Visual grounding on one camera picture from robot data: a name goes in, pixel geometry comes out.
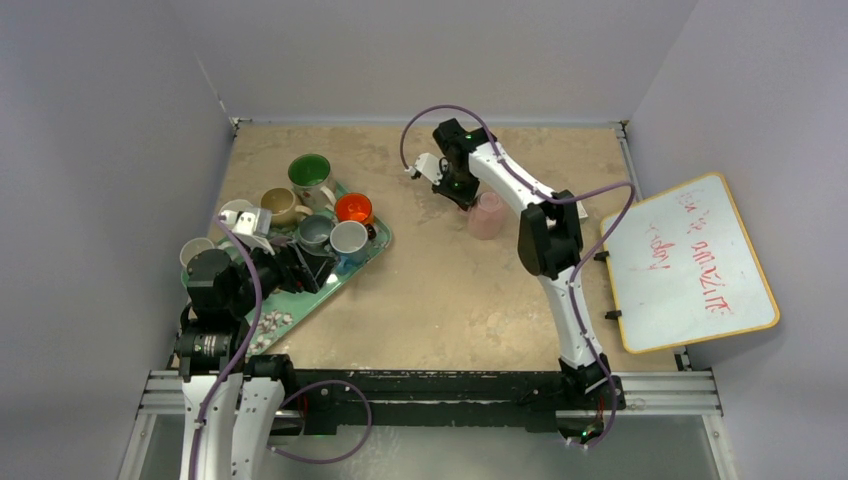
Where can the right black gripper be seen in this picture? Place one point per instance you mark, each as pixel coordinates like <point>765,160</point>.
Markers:
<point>454,187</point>

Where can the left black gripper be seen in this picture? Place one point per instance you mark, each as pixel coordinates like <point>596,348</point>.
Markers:
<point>297,269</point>

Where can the grey-blue mug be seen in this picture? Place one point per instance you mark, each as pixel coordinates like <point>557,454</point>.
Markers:
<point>313,235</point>

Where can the pink faceted mug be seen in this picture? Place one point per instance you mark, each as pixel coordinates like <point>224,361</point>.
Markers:
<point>486,217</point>

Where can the blue mug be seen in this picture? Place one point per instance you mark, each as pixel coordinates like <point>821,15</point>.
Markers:
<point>349,240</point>

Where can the beige round mug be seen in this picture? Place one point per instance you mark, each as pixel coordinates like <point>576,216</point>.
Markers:
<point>286,208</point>

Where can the black mug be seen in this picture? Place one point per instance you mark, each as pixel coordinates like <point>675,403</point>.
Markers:
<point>235,206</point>

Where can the orange mug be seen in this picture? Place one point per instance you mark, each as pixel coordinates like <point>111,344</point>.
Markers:
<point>356,207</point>

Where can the white-grey mug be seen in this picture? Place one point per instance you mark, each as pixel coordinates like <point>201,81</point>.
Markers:
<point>193,248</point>

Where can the cream floral mug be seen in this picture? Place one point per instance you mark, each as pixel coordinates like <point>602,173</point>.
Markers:
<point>312,180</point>

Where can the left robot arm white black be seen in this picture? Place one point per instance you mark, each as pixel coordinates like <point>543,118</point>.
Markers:
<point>230,400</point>

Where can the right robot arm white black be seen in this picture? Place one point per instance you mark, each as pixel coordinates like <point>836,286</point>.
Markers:
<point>549,248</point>

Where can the green floral tray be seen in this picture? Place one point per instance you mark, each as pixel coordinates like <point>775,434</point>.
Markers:
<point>298,305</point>

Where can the small red white box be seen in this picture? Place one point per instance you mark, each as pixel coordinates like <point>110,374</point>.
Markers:
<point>583,215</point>

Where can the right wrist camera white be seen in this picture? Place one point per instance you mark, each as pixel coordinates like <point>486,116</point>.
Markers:
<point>427,166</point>

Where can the whiteboard with yellow frame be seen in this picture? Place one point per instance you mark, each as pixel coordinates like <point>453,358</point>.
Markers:
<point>683,269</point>

